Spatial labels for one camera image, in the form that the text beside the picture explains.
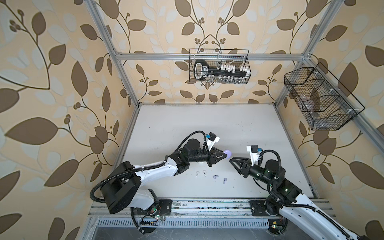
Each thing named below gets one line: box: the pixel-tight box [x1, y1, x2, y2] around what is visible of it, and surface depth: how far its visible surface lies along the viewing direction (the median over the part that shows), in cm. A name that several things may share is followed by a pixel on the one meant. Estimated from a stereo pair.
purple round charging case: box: [223, 149, 232, 159], surface depth 74 cm
